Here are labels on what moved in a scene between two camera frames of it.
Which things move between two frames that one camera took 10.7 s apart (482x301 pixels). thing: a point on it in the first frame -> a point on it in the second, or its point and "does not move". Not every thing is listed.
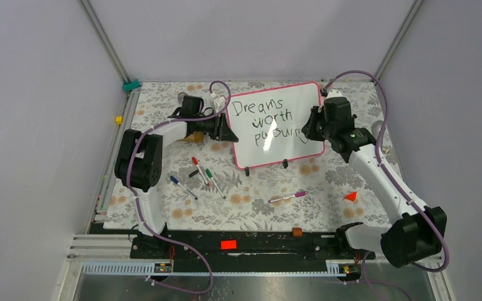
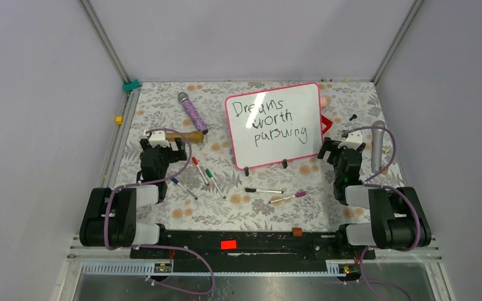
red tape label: (228, 244) does not move
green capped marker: (209, 174) does not move
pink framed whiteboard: (266, 124) does not move
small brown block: (297, 232) does not move
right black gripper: (316, 112) -> (326, 146)
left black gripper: (221, 131) -> (175, 155)
